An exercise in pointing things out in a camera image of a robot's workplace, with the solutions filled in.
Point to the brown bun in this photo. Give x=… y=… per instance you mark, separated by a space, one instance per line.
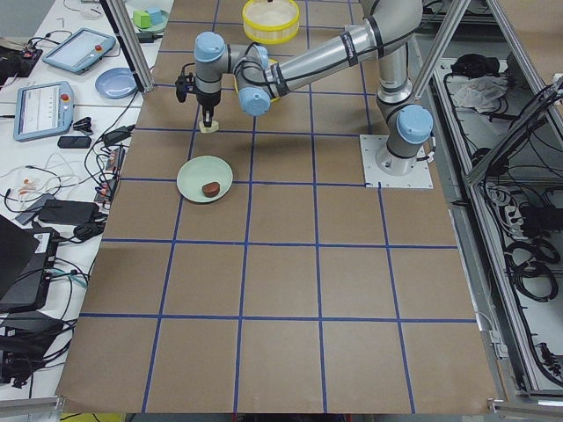
x=211 y=189

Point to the blue foam cube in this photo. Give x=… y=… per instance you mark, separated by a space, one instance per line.
x=156 y=15

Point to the aluminium frame post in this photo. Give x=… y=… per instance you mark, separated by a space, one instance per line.
x=117 y=16

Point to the light green plate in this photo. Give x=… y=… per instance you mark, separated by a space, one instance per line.
x=199 y=171

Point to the green foam cube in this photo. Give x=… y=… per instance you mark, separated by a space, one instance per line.
x=141 y=19

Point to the black phone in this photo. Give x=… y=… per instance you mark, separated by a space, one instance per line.
x=74 y=142

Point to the teach pendant near post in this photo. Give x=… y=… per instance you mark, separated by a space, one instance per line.
x=80 y=51

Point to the black laptop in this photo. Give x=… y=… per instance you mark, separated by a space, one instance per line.
x=27 y=255

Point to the black power brick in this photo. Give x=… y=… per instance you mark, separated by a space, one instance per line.
x=67 y=212

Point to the green bowl with blocks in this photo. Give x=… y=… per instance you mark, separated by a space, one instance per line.
x=156 y=28

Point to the black power adapter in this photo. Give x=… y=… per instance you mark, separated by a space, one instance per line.
x=118 y=135

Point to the white crumpled cloth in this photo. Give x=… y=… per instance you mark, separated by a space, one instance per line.
x=483 y=94

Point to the blue plate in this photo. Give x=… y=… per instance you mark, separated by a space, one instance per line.
x=116 y=83

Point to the white bun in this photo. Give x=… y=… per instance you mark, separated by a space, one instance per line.
x=211 y=128

